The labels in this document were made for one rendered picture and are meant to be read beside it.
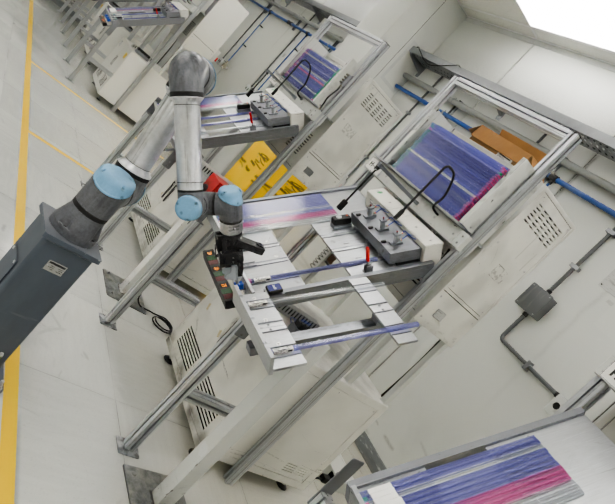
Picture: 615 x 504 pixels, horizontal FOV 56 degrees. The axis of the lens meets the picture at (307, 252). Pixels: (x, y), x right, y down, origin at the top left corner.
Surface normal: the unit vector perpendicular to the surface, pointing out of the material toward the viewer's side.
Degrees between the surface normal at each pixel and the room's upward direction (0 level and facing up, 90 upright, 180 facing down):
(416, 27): 90
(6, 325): 90
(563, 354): 90
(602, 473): 44
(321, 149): 90
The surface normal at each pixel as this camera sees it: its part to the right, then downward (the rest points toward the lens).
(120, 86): 0.36, 0.51
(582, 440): 0.04, -0.85
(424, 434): -0.63, -0.48
